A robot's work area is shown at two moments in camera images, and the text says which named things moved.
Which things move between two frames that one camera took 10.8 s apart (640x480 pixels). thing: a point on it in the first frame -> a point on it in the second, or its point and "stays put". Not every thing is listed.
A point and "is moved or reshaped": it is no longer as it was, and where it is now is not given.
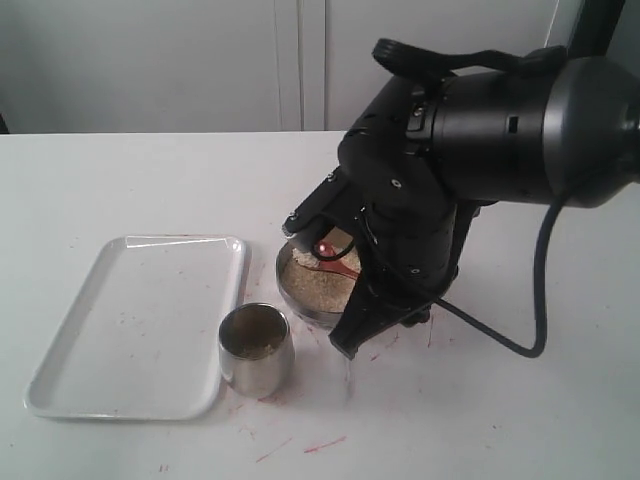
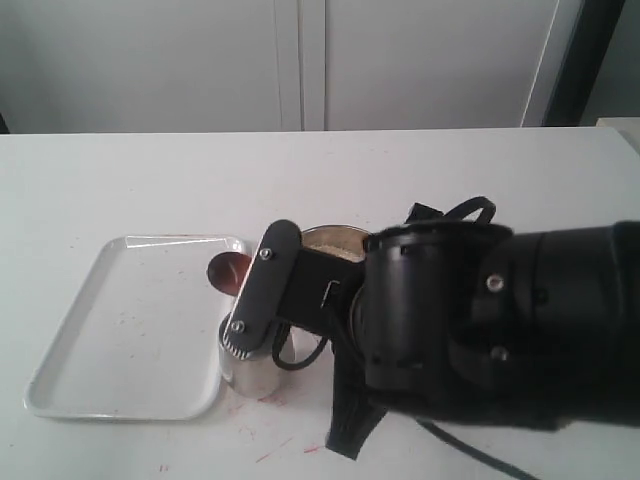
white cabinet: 165,66 stays put
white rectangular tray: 142,339 stays put
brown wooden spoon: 338,265 is moved or reshaped
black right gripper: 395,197 -> 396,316
